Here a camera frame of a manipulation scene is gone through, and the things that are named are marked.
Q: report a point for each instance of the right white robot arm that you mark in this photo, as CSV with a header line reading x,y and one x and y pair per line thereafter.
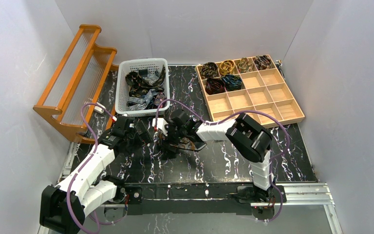
x,y
249,138

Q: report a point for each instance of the rolled brown multicolour tie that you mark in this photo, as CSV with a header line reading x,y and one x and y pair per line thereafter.
x,y
245,65

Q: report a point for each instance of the orange grey patterned tie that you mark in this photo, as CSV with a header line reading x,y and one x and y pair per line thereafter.
x,y
189,145

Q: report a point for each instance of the wooden compartment tray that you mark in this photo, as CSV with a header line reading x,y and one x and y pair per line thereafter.
x,y
262,90

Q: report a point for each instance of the white plastic basket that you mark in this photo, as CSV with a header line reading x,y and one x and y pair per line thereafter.
x,y
143,67

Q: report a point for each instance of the rolled dark brown tie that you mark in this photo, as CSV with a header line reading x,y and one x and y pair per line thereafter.
x,y
209,70

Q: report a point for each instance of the rolled dark red tie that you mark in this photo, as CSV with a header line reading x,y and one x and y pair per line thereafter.
x,y
214,86

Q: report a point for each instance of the rolled yellow tie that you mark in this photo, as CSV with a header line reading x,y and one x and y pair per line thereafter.
x,y
226,67

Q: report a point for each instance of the rolled dark striped tie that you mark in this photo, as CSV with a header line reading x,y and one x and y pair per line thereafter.
x,y
263,62

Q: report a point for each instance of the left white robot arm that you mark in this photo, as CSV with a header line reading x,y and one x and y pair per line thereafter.
x,y
65,206

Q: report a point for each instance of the orange wooden rack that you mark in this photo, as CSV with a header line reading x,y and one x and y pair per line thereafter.
x,y
78,79

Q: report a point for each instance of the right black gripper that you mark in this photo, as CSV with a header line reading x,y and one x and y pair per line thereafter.
x,y
171,139

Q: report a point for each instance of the dark camouflage tie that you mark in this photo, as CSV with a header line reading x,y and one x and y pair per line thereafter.
x,y
139,86

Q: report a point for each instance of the rolled blue black tie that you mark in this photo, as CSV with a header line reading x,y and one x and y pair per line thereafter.
x,y
232,82

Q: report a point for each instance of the grey blue tie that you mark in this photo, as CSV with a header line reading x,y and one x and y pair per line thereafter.
x,y
145,101

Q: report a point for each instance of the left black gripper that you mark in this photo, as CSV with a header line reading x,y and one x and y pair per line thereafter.
x,y
144,132

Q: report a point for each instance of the dark red purple tie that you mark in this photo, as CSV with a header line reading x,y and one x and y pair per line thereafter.
x,y
157,99

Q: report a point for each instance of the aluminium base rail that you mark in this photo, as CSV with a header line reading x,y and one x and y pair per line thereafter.
x,y
201,198

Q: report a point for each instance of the small white clip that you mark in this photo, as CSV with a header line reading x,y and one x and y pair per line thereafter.
x,y
99,108

